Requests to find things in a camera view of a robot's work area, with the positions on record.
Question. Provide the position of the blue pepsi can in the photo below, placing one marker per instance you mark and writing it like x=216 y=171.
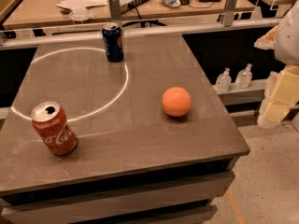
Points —
x=111 y=34

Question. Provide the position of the white papers on desk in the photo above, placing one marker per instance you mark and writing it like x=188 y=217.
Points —
x=70 y=4

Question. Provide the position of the orange fruit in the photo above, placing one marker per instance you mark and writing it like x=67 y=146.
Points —
x=176 y=102

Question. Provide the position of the lower grey drawer front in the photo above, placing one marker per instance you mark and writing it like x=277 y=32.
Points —
x=192 y=214

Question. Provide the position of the grey metal post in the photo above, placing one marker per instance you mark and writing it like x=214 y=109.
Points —
x=115 y=11
x=229 y=13

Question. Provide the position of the grey metal post left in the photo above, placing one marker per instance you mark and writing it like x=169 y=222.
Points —
x=115 y=11

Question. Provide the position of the grey metal post right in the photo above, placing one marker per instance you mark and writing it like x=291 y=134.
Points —
x=229 y=13

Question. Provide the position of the blue white object on desk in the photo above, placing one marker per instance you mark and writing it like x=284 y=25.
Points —
x=171 y=3

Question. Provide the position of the white round lid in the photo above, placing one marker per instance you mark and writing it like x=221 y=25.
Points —
x=80 y=14

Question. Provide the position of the grey drawer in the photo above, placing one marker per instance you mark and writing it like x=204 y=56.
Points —
x=195 y=190
x=192 y=214

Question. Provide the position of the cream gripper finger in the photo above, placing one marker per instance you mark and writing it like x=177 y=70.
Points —
x=280 y=95
x=266 y=41

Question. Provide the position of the upper grey drawer front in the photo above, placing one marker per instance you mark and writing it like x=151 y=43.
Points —
x=195 y=190

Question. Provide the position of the red coca-cola can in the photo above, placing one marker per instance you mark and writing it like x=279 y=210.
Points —
x=49 y=121

